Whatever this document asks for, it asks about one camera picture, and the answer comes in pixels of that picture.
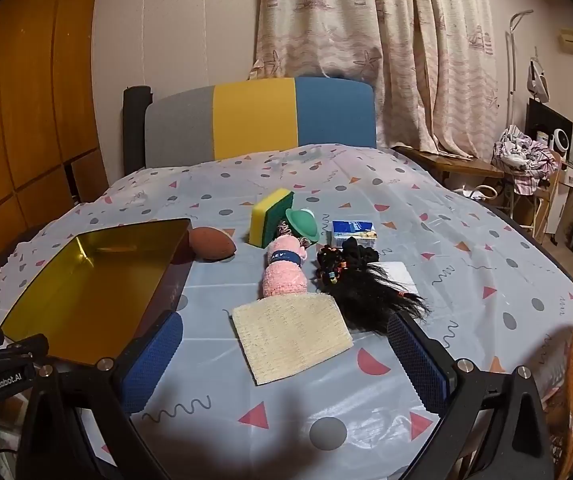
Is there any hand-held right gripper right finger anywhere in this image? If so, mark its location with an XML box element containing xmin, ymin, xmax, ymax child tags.
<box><xmin>386</xmin><ymin>311</ymin><xmax>557</xmax><ymax>480</ymax></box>

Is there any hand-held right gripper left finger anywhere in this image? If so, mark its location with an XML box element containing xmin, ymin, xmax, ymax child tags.
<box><xmin>21</xmin><ymin>310</ymin><xmax>187</xmax><ymax>480</ymax></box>

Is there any black hairpiece with coloured bands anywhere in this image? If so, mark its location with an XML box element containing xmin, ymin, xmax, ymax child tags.
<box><xmin>315</xmin><ymin>245</ymin><xmax>429</xmax><ymax>333</ymax></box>

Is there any gold metal tin box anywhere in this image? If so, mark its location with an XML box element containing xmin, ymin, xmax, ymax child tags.
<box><xmin>0</xmin><ymin>218</ymin><xmax>194</xmax><ymax>367</ymax></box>

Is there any black scrunchie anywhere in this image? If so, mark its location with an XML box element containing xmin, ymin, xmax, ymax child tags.
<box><xmin>341</xmin><ymin>239</ymin><xmax>381</xmax><ymax>264</ymax></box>

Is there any beige loofah cloth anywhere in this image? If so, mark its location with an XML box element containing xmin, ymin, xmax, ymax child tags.
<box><xmin>231</xmin><ymin>294</ymin><xmax>353</xmax><ymax>386</ymax></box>

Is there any brown egg-shaped makeup sponge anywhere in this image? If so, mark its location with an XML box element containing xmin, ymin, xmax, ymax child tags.
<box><xmin>188</xmin><ymin>227</ymin><xmax>237</xmax><ymax>261</ymax></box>

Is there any blue tissue packet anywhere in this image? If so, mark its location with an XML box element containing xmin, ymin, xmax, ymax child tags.
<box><xmin>330</xmin><ymin>220</ymin><xmax>378</xmax><ymax>250</ymax></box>

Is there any pink towel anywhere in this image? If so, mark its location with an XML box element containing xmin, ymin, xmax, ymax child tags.
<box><xmin>261</xmin><ymin>236</ymin><xmax>308</xmax><ymax>301</ymax></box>

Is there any yellow and green sponge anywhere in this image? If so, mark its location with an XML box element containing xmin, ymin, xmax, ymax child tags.
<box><xmin>248</xmin><ymin>188</ymin><xmax>295</xmax><ymax>249</ymax></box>

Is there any wooden side table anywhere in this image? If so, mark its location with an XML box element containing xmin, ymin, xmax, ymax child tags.
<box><xmin>391</xmin><ymin>145</ymin><xmax>504</xmax><ymax>196</ymax></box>

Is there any pile of clothes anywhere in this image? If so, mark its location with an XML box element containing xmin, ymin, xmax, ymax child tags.
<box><xmin>491</xmin><ymin>125</ymin><xmax>557</xmax><ymax>196</ymax></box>

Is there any wooden wardrobe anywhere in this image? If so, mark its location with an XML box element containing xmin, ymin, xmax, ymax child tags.
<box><xmin>0</xmin><ymin>0</ymin><xmax>110</xmax><ymax>271</ymax></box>

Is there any white round fan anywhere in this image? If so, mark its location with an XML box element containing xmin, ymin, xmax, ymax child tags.
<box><xmin>551</xmin><ymin>129</ymin><xmax>573</xmax><ymax>161</ymax></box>

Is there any grey yellow blue chair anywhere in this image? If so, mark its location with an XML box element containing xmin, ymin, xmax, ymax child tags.
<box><xmin>144</xmin><ymin>76</ymin><xmax>377</xmax><ymax>168</ymax></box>

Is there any black screen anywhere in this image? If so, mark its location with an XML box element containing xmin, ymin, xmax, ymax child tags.
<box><xmin>525</xmin><ymin>97</ymin><xmax>573</xmax><ymax>161</ymax></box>

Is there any white steamer pole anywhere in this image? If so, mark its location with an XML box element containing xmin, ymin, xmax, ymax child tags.
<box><xmin>505</xmin><ymin>9</ymin><xmax>534</xmax><ymax>133</ymax></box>

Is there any white steam iron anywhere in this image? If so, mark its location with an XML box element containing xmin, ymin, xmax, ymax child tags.
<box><xmin>525</xmin><ymin>57</ymin><xmax>552</xmax><ymax>106</ymax></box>

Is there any printed beige curtain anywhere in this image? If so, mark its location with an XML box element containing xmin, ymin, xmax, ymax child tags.
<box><xmin>248</xmin><ymin>0</ymin><xmax>499</xmax><ymax>161</ymax></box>

